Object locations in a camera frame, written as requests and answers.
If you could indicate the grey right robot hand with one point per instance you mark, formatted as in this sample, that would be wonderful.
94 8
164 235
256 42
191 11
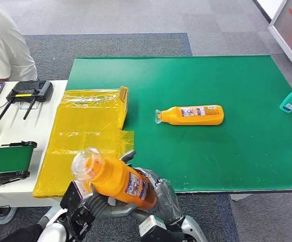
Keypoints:
166 200

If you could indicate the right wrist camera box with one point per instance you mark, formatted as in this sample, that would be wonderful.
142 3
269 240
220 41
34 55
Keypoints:
156 232

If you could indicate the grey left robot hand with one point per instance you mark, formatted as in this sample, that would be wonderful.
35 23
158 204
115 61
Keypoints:
96 205

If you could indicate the green table mat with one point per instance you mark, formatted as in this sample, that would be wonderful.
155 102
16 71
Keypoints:
211 160

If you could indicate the brown cardboard piece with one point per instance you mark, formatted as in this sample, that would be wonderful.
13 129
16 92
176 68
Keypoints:
123 93

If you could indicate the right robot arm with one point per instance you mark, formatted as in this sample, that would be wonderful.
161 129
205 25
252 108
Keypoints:
194 230

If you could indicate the person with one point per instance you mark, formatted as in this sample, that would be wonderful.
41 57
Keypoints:
4 50

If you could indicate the orange detergent bottle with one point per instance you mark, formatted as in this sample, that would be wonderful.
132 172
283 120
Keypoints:
196 119
115 180

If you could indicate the small green conveyor belt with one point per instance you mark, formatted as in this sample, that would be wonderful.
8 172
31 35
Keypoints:
8 158

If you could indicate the red and white sign stand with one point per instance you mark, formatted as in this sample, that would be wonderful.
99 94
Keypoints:
290 26

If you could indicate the black remote controller with antennas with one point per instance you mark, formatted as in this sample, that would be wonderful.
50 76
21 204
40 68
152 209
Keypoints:
32 90

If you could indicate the white table foot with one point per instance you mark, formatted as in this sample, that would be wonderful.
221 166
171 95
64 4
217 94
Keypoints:
240 197

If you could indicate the yellow plastic sheet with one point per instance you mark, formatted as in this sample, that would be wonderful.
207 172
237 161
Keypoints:
85 133

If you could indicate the white table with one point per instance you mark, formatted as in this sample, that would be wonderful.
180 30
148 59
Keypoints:
42 123

